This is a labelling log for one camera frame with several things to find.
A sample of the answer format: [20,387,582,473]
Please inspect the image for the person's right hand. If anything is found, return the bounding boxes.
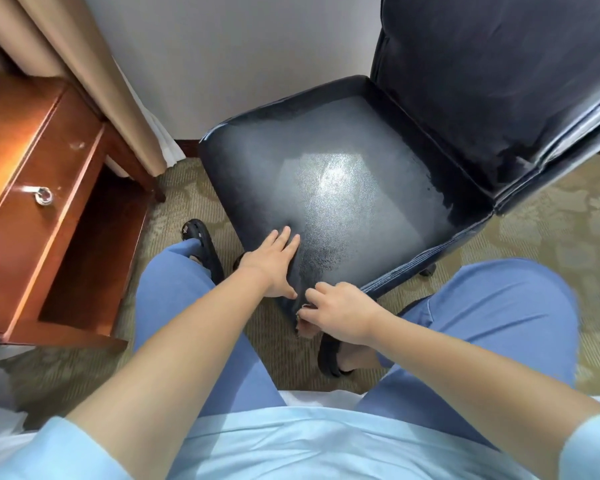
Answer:
[298,283,382,346]

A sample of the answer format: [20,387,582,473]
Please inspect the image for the black sandal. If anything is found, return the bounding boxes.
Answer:
[181,219,226,286]
[317,333,357,379]

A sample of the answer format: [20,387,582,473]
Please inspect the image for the reddish brown wooden desk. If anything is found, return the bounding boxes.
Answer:
[0,70,167,353]

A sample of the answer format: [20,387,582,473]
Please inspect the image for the white sheer curtain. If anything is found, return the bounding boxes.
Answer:
[112,60,187,168]

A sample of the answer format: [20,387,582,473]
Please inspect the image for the person's right forearm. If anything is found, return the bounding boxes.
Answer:
[366,312,600,453]

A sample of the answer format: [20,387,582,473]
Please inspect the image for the beige curtain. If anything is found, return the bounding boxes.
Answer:
[0,0,169,178]

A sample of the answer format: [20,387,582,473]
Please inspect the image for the person's left forearm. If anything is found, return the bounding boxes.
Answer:
[66,265,273,480]

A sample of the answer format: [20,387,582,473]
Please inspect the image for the blue trousers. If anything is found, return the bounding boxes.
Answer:
[132,239,581,448]

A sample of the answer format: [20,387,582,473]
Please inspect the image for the person's left hand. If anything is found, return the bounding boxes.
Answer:
[237,226,301,301]

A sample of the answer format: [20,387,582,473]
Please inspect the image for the light blue shirt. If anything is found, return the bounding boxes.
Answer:
[0,406,600,480]

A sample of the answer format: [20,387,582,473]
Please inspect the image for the wooden desk drawer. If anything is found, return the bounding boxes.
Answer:
[0,122,106,341]

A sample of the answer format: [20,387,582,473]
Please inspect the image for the dark blue leather office chair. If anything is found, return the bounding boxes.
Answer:
[198,0,600,340]

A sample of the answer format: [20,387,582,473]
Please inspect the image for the silver ring drawer pull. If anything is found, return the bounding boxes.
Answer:
[22,185,55,207]

